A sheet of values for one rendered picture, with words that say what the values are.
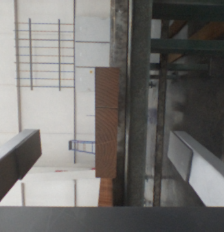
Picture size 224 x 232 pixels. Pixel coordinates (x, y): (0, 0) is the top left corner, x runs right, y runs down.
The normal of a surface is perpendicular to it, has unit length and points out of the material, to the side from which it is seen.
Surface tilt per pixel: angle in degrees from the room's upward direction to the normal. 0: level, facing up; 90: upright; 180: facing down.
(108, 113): 90
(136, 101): 90
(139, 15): 90
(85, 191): 87
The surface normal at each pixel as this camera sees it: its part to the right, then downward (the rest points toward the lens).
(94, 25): 0.02, 0.11
